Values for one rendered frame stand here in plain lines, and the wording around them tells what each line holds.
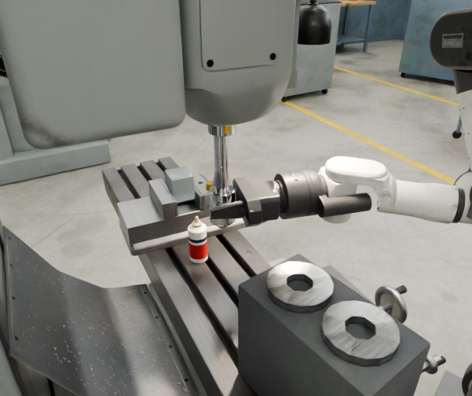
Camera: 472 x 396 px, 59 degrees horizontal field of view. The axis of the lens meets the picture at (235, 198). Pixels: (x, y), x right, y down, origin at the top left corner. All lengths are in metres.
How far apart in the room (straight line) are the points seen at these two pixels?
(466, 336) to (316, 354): 1.83
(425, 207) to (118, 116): 0.56
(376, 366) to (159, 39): 0.43
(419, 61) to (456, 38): 5.97
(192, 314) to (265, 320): 0.27
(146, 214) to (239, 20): 0.55
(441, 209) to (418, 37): 6.02
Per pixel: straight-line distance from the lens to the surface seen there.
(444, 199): 0.83
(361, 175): 0.78
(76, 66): 0.48
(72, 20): 0.48
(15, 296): 0.71
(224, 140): 0.69
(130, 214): 0.99
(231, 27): 0.55
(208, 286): 0.86
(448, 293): 2.51
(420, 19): 6.76
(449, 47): 0.85
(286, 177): 0.76
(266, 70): 0.59
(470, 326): 2.37
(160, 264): 0.93
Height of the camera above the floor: 1.53
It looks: 30 degrees down
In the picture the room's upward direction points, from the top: straight up
